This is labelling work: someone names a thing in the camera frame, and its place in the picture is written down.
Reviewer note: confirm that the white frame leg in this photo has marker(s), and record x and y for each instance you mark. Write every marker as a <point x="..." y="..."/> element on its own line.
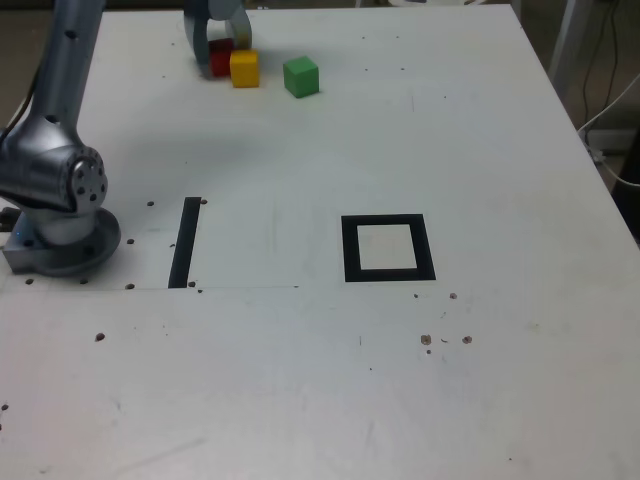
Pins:
<point x="567" y="30"/>

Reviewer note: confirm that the yellow cube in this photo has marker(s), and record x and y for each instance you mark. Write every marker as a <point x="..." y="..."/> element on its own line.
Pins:
<point x="244" y="70"/>

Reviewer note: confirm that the black tape strip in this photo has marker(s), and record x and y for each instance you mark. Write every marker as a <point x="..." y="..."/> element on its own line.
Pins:
<point x="182" y="250"/>

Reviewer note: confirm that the green cube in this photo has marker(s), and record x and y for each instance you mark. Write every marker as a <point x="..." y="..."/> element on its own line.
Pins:
<point x="300" y="77"/>

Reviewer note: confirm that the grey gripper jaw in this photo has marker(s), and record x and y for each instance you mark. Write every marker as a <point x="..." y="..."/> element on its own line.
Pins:
<point x="196" y="35"/>
<point x="240" y="22"/>

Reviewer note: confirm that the red cube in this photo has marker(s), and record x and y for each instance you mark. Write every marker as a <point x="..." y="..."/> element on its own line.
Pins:
<point x="220" y="62"/>

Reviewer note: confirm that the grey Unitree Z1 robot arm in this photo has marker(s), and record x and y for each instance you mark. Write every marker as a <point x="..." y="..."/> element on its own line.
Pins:
<point x="65" y="75"/>

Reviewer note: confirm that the black tape square outline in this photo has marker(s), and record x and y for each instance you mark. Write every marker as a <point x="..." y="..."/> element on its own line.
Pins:
<point x="350" y="250"/>

